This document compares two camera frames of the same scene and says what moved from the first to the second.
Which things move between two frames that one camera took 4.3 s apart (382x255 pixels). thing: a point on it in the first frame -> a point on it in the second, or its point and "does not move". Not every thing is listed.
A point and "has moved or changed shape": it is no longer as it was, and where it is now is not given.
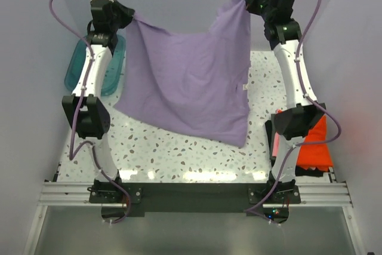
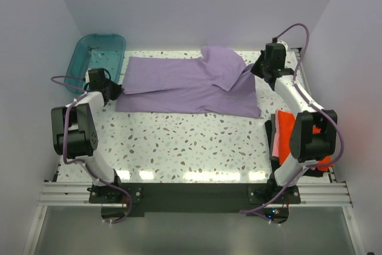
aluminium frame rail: [78, 194] does not move
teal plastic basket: [113, 71] does not move
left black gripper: [127, 12] -> [117, 89]
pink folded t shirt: [276, 144] does not move
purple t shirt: [196, 82] has moved or changed shape
